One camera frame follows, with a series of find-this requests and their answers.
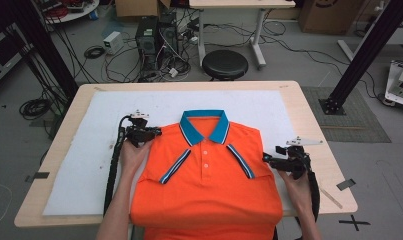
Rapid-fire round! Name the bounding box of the large coiled black cable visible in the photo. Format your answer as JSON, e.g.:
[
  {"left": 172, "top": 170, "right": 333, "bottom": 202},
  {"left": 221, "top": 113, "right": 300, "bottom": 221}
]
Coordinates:
[{"left": 18, "top": 98, "right": 53, "bottom": 121}]

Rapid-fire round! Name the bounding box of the black tape piece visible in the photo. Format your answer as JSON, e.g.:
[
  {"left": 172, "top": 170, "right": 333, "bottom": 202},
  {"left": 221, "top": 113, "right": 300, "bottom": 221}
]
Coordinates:
[
  {"left": 336, "top": 178, "right": 357, "bottom": 192},
  {"left": 24, "top": 171, "right": 51, "bottom": 184}
]

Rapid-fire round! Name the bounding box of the black computer tower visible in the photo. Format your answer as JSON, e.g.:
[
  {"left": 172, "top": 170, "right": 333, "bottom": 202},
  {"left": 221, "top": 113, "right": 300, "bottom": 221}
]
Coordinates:
[
  {"left": 158, "top": 23, "right": 180, "bottom": 68},
  {"left": 135, "top": 16, "right": 160, "bottom": 73}
]

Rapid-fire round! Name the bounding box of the long black floor cable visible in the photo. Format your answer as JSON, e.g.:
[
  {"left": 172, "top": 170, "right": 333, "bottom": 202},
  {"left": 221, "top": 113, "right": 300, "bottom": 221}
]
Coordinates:
[{"left": 202, "top": 19, "right": 385, "bottom": 99}]

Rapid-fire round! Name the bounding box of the small coiled black cable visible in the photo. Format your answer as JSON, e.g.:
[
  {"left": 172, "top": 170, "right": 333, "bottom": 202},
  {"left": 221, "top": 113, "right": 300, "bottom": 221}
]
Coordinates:
[{"left": 83, "top": 45, "right": 106, "bottom": 60}]

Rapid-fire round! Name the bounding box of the black tape cross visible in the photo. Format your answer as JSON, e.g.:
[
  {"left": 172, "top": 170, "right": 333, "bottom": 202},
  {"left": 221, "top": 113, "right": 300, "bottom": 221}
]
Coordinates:
[{"left": 338, "top": 214, "right": 372, "bottom": 232}]

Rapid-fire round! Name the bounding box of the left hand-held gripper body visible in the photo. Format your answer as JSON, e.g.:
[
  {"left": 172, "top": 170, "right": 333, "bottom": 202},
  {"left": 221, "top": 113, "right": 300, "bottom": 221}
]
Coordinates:
[{"left": 124, "top": 110, "right": 151, "bottom": 148}]

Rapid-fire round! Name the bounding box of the white foam mat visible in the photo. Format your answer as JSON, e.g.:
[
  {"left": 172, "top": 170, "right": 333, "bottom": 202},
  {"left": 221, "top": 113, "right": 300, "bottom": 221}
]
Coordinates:
[{"left": 42, "top": 89, "right": 322, "bottom": 217}]

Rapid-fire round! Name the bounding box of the grey floor mat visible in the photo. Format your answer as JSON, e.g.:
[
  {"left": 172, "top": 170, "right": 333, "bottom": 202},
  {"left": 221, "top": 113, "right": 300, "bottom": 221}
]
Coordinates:
[{"left": 300, "top": 86, "right": 392, "bottom": 144}]

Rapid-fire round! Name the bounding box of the black metal frame post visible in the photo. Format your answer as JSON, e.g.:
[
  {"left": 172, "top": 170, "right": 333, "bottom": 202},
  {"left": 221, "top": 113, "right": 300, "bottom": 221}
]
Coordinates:
[
  {"left": 318, "top": 0, "right": 403, "bottom": 116},
  {"left": 8, "top": 0, "right": 79, "bottom": 101}
]

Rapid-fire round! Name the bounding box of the white machine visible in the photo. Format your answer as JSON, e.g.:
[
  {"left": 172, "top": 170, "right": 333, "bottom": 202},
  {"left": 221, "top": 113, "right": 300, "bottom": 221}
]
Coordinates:
[{"left": 383, "top": 59, "right": 403, "bottom": 109}]

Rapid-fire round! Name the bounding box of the person's right hand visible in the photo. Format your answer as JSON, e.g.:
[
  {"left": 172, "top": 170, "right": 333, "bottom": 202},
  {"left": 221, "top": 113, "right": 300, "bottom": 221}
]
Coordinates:
[{"left": 277, "top": 169, "right": 314, "bottom": 214}]

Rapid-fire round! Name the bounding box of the orange polo shirt blue collar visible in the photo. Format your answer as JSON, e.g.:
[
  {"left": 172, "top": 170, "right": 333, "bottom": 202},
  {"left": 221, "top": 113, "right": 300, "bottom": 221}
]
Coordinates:
[{"left": 130, "top": 109, "right": 284, "bottom": 240}]

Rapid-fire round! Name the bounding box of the right gripper black sleeved cable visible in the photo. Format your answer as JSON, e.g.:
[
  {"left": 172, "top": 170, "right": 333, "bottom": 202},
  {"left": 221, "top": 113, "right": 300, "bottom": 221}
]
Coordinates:
[{"left": 302, "top": 156, "right": 322, "bottom": 240}]

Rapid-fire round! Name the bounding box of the person's left hand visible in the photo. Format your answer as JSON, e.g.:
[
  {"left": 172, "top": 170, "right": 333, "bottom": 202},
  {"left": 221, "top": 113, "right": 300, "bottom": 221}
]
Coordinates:
[{"left": 119, "top": 137, "right": 155, "bottom": 178}]

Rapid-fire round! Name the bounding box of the left gripper black sleeved cable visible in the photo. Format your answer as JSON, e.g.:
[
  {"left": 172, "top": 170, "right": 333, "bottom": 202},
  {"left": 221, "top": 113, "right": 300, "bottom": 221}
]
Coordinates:
[{"left": 102, "top": 114, "right": 133, "bottom": 217}]

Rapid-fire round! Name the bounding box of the open cardboard box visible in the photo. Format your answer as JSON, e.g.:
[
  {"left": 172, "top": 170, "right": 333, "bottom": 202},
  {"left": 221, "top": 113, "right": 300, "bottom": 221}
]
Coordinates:
[{"left": 114, "top": 0, "right": 172, "bottom": 18}]

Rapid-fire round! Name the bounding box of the white desk with metal legs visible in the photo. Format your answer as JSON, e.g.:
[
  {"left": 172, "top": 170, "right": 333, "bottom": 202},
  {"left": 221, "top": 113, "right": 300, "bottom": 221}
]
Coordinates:
[{"left": 188, "top": 0, "right": 297, "bottom": 69}]

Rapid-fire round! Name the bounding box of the gripper black sleeved cable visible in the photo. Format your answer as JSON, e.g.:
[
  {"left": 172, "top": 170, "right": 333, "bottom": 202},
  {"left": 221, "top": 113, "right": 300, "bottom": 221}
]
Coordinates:
[
  {"left": 302, "top": 156, "right": 322, "bottom": 240},
  {"left": 102, "top": 114, "right": 133, "bottom": 217}
]

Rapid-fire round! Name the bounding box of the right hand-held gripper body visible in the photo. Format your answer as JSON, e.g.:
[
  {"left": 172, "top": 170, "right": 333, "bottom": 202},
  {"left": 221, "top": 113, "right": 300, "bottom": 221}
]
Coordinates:
[{"left": 281, "top": 136, "right": 324, "bottom": 181}]

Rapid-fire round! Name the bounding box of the thin white floor cable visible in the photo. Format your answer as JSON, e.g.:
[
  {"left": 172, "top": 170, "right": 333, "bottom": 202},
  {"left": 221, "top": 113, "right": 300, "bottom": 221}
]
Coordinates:
[{"left": 0, "top": 179, "right": 14, "bottom": 232}]

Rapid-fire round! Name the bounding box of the round white table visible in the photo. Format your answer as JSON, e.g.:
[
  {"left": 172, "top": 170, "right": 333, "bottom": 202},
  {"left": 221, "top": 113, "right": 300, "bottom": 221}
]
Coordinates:
[{"left": 35, "top": 0, "right": 101, "bottom": 24}]

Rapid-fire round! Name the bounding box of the large closed cardboard box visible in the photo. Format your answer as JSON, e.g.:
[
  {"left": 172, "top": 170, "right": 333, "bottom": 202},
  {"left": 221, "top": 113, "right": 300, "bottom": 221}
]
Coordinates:
[{"left": 298, "top": 0, "right": 365, "bottom": 35}]

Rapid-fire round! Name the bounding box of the black round stool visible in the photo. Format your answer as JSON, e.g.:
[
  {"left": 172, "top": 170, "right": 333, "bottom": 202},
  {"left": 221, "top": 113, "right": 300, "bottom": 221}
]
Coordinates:
[{"left": 201, "top": 49, "right": 249, "bottom": 82}]

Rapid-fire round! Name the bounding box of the tangle of black floor cables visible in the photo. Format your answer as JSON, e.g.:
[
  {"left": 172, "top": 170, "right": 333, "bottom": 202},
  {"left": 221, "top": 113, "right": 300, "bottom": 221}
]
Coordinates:
[{"left": 103, "top": 43, "right": 192, "bottom": 83}]

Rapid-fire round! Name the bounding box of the thin wooden stick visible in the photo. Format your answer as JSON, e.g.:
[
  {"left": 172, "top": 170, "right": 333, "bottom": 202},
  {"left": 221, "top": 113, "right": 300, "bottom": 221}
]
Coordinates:
[{"left": 318, "top": 186, "right": 344, "bottom": 210}]

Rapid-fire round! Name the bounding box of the grey metal rack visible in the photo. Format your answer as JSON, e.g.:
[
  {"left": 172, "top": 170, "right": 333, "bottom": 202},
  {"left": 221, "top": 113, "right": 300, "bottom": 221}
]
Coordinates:
[{"left": 0, "top": 23, "right": 33, "bottom": 91}]

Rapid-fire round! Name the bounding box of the white electronics box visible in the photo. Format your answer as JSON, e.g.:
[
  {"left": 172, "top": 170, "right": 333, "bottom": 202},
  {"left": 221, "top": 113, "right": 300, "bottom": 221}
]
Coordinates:
[{"left": 102, "top": 30, "right": 124, "bottom": 55}]

